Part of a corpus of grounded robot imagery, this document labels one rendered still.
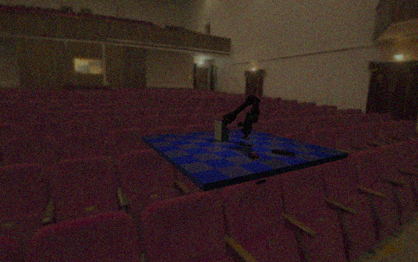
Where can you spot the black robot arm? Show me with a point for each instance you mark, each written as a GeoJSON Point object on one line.
{"type": "Point", "coordinates": [251, 99]}

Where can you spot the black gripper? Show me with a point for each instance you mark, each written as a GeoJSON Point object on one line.
{"type": "Point", "coordinates": [247, 128]}

